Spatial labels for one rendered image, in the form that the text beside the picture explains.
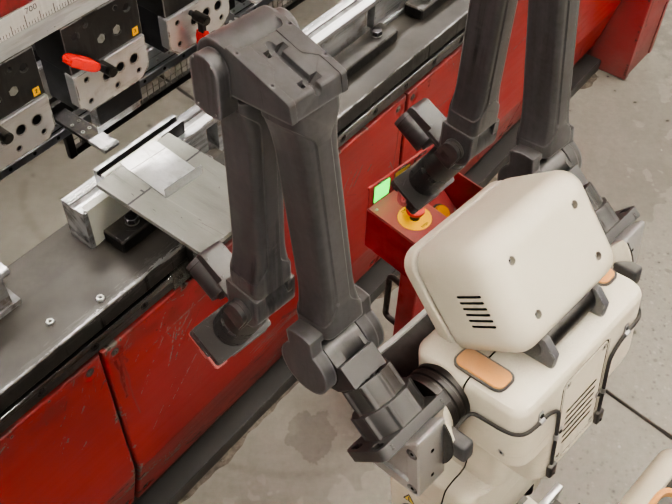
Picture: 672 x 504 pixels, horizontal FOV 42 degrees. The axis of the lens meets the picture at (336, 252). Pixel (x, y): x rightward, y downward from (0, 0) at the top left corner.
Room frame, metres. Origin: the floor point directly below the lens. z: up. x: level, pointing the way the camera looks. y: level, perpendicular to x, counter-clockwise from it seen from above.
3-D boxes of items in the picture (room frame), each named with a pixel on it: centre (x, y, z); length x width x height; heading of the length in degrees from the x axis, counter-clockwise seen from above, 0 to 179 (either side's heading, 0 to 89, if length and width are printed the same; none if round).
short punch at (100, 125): (1.19, 0.39, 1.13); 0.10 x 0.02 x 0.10; 143
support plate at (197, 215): (1.10, 0.27, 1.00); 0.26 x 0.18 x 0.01; 53
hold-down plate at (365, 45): (1.64, -0.02, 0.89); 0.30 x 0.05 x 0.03; 143
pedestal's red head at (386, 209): (1.30, -0.19, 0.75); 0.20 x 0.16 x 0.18; 136
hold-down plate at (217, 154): (1.18, 0.32, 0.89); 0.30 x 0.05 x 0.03; 143
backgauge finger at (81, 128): (1.28, 0.53, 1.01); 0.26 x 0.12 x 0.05; 53
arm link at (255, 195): (0.70, 0.09, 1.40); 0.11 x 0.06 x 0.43; 138
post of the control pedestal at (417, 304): (1.30, -0.19, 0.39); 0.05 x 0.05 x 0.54; 46
